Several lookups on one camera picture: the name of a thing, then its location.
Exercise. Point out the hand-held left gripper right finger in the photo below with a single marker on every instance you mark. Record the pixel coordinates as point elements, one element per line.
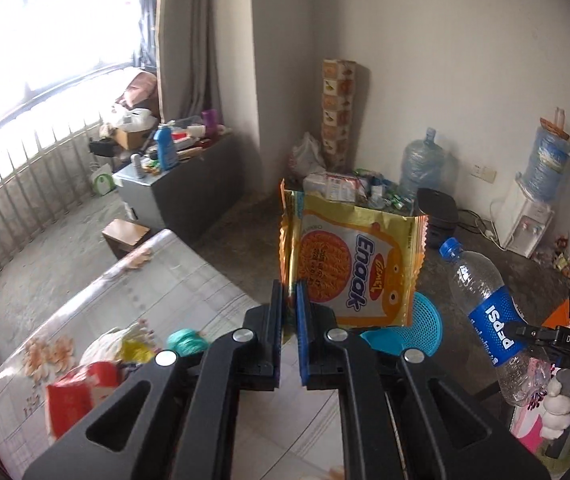
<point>302,330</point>

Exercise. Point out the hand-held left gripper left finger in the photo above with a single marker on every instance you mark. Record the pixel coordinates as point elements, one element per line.
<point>277,320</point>

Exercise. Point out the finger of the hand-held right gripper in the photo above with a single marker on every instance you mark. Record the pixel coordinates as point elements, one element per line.
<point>535,336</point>

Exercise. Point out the clear bottle with blue label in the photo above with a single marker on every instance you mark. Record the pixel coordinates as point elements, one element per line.
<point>495,315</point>

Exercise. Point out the yellow noodle snack packet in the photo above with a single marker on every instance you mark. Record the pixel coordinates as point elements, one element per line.
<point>365,260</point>

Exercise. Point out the red plastic bag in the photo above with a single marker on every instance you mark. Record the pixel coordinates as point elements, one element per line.
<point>77,400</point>

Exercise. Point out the black trash bin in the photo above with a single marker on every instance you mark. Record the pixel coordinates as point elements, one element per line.
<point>437,215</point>

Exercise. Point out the pink printed bag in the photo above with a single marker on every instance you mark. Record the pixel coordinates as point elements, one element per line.
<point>530,425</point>

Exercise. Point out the teal yarn ball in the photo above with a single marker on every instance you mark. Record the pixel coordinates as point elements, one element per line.
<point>187,342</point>

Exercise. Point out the table with floral tablecloth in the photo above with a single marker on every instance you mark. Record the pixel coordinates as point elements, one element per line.
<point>190,280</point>

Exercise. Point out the teal plastic basket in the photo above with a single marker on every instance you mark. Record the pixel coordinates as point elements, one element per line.
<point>420,325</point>

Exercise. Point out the pile of packets and bottles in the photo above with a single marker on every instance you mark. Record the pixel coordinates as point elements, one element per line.
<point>345,185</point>

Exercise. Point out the water jug on dispenser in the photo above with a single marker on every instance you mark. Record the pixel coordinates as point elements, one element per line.
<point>547,160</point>

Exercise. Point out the grey cabinet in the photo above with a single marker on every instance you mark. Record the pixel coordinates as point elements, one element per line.
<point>185,190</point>

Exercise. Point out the white plastic bag with contents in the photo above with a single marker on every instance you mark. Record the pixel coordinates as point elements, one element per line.
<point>307,157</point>

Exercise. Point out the crumpled white and yellow wrapper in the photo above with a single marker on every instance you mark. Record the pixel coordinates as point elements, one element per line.
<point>110,345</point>

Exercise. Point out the cardboard box on floor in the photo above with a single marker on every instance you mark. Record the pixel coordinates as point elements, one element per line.
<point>125,235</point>

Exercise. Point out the blue detergent bottle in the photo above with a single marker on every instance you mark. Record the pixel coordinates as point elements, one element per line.
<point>166,150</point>

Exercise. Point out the large blue water jug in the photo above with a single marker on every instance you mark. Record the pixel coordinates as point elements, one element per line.
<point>422,165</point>

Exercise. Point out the purple cup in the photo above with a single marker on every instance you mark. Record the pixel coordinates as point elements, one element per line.
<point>210,121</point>

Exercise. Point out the tall stack of printed cartons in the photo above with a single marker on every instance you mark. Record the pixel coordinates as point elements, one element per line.
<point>338,110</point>

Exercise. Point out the white paper bag green print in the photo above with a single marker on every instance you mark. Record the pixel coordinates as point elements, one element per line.
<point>102,181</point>

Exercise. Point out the metal window railing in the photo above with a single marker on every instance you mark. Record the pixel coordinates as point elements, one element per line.
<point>15,195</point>

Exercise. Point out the grey curtain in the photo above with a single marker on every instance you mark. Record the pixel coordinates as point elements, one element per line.
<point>200,35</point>

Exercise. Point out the wall socket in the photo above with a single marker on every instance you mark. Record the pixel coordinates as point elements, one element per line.
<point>483,173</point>

